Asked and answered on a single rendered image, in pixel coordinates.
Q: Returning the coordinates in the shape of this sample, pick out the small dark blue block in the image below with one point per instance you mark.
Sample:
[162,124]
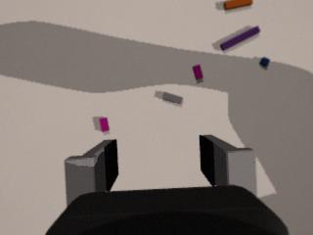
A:
[264,62]

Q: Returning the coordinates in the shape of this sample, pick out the grey rectangular bar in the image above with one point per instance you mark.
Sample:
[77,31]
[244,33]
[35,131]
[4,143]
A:
[172,97]

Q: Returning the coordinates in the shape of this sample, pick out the dark purple rod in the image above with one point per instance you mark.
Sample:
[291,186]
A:
[239,38]

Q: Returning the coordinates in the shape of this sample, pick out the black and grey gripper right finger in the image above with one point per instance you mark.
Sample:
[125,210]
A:
[223,164]

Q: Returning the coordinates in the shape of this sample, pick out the dark magenta block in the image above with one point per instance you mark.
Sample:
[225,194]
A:
[104,124]
[197,71]

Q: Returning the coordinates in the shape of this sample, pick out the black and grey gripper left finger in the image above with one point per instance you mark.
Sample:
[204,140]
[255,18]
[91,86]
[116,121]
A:
[95,171]

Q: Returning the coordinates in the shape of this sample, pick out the orange rod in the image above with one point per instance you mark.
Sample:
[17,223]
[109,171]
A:
[233,4]

